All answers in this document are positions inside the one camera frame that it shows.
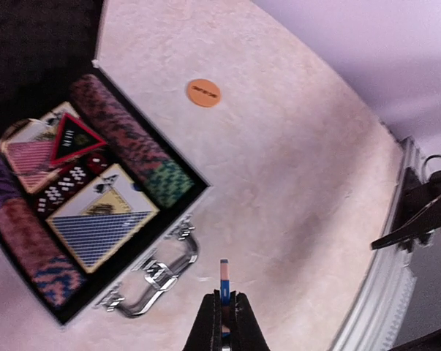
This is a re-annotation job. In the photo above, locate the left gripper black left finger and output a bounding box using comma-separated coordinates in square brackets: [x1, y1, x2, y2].
[183, 290, 222, 351]

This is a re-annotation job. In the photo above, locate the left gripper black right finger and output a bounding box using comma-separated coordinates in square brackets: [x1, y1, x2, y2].
[234, 292, 270, 351]

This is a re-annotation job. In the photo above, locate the blue white poker chip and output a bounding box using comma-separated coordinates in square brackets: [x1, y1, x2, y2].
[220, 259, 230, 342]

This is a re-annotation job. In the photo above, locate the green chip stack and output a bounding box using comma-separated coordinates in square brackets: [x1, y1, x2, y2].
[143, 160, 194, 208]

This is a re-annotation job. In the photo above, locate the aluminium poker case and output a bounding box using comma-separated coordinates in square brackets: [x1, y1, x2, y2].
[0, 0, 211, 327]

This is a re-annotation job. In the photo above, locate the red translucent die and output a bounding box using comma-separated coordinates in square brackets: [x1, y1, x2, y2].
[34, 197, 50, 218]
[39, 186, 64, 205]
[86, 155, 108, 176]
[50, 178, 76, 198]
[63, 165, 91, 187]

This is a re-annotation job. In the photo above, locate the black red triangular button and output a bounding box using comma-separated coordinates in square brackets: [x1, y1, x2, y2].
[50, 113, 107, 167]

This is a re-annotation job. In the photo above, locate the blue white chip stack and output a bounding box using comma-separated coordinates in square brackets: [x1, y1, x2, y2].
[32, 254, 86, 309]

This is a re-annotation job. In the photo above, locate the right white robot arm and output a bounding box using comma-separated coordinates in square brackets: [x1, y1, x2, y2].
[371, 170, 441, 253]

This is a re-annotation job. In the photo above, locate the blue card deck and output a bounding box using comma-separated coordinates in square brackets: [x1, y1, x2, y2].
[46, 164, 159, 273]

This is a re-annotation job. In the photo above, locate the right chip row in case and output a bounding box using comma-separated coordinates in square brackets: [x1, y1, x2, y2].
[70, 74, 174, 180]

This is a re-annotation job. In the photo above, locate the chip row in case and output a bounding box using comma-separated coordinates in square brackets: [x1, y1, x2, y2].
[70, 74, 174, 180]
[0, 157, 61, 279]

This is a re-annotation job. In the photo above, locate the left chip row in case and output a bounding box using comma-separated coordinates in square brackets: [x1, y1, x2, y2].
[0, 157, 61, 279]

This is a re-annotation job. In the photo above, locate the orange round button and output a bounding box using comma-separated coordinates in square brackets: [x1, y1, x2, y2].
[186, 79, 222, 107]

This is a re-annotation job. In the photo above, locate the red card deck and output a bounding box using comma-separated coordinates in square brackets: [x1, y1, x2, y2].
[0, 101, 82, 195]

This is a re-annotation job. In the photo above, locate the front aluminium rail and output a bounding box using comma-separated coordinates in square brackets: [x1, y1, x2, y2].
[330, 137, 422, 350]

